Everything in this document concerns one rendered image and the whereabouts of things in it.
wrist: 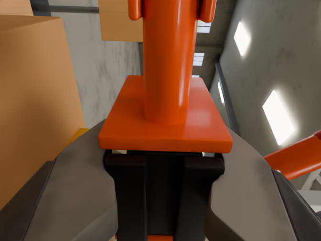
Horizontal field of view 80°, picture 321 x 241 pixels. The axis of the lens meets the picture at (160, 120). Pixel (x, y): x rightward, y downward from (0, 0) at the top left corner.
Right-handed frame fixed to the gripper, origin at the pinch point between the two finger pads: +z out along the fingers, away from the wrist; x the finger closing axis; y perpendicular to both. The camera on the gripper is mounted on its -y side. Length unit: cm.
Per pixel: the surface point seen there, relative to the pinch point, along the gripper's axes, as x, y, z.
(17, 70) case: -12.8, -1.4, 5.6
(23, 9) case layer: -54, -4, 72
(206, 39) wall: 191, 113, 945
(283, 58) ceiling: 283, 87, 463
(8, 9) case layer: -54, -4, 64
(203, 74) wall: 219, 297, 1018
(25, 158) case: -12.8, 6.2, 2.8
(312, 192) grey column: 136, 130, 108
